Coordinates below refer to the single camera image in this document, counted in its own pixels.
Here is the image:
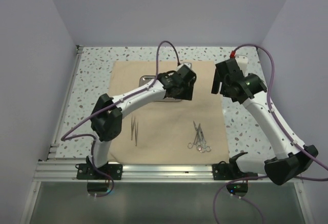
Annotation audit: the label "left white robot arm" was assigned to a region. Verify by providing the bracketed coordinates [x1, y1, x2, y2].
[88, 63, 197, 179]

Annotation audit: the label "steel instrument tray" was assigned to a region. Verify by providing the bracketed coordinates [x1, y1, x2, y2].
[138, 75, 182, 102]

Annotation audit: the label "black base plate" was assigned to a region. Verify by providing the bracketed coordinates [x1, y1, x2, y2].
[212, 161, 258, 180]
[75, 163, 123, 180]

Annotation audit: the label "steel surgical scissors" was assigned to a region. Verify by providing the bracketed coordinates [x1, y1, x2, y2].
[193, 122, 205, 153]

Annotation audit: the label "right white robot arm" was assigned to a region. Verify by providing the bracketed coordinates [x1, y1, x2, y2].
[211, 57, 318, 186]

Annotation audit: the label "steel forceps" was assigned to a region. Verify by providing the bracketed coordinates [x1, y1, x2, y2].
[131, 115, 135, 140]

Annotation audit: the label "beige cloth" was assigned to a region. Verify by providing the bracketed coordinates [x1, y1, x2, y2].
[108, 61, 229, 165]

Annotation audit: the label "aluminium rail frame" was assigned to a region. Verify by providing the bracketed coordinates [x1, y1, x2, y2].
[21, 46, 313, 223]

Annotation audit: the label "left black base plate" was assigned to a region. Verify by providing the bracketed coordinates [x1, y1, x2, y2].
[75, 163, 123, 180]

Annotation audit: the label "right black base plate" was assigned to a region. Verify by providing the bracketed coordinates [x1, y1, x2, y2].
[212, 161, 258, 180]

